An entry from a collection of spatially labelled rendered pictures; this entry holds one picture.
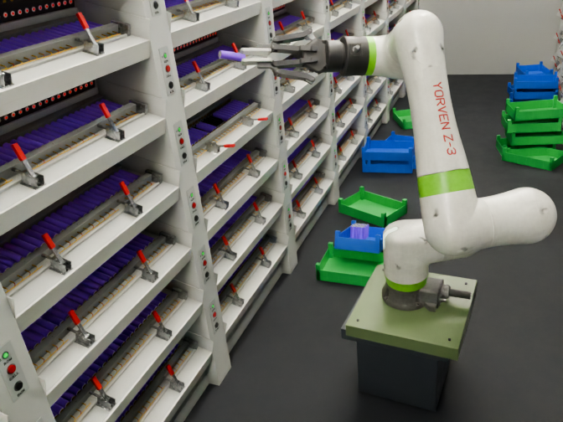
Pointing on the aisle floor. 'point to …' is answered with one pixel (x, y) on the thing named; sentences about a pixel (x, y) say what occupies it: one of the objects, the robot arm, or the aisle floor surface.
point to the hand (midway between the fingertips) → (255, 56)
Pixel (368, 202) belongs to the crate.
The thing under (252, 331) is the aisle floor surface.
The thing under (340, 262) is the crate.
